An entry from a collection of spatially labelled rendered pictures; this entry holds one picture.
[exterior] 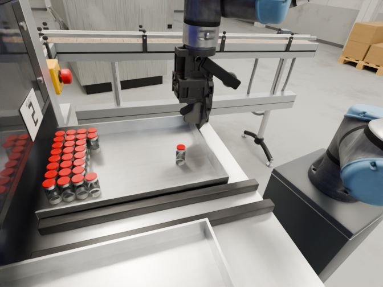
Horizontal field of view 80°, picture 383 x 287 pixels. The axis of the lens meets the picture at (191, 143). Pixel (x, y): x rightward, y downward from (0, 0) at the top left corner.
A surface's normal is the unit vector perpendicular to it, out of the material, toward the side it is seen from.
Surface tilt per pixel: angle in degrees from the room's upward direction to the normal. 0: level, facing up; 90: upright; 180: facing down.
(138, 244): 90
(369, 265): 0
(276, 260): 0
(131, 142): 0
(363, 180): 97
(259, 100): 90
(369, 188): 97
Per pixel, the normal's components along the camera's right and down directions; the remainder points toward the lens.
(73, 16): 0.51, 0.54
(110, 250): 0.30, 0.58
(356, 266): 0.07, -0.81
